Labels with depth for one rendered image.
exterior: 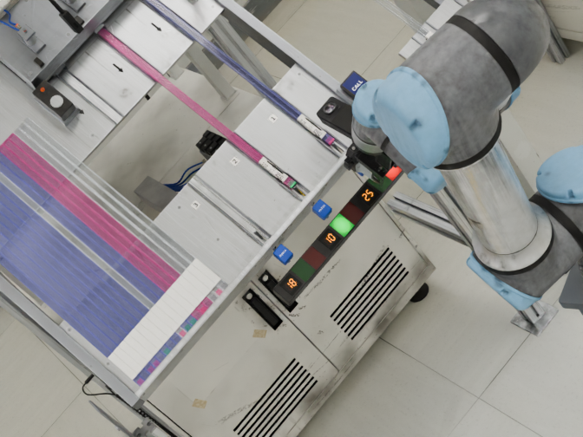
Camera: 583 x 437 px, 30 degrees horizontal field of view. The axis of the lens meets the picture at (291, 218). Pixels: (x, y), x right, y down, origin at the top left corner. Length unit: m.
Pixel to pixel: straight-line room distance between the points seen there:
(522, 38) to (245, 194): 0.86
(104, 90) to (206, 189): 0.28
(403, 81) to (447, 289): 1.50
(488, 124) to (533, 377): 1.22
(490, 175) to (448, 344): 1.26
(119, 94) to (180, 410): 0.72
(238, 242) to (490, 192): 0.69
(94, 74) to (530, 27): 1.05
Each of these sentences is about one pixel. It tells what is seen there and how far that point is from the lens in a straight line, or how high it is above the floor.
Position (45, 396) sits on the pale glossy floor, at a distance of 3.48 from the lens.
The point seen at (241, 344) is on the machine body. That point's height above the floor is 0.37.
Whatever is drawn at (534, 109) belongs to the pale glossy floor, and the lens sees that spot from 3.01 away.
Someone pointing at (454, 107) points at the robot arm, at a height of 1.14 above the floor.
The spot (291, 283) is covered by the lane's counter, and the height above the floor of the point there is 0.66.
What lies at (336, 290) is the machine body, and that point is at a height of 0.26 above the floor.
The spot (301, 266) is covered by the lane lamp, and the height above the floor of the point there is 0.66.
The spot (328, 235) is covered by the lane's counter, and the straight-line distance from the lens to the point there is 2.00.
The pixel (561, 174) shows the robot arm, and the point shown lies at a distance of 1.64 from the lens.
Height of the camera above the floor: 1.88
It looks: 36 degrees down
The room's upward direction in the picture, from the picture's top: 42 degrees counter-clockwise
